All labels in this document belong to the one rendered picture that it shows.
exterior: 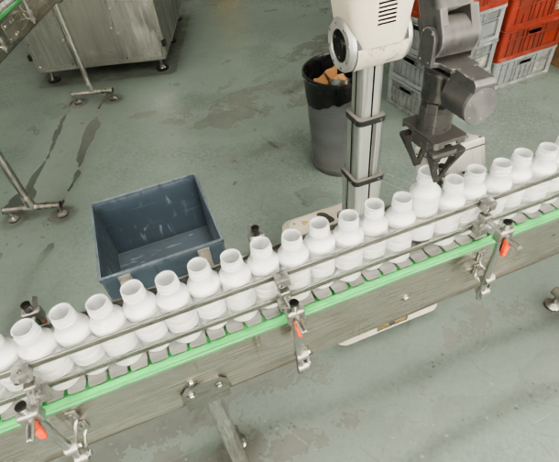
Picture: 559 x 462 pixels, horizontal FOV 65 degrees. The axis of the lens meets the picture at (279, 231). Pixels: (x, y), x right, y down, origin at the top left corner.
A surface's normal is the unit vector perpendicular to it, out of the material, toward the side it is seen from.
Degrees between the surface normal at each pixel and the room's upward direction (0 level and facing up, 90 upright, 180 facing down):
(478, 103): 88
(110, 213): 90
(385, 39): 90
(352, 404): 0
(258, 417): 0
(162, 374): 90
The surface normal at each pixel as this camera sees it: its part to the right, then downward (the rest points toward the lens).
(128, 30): 0.07, 0.70
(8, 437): 0.36, 0.64
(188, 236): -0.09, -0.71
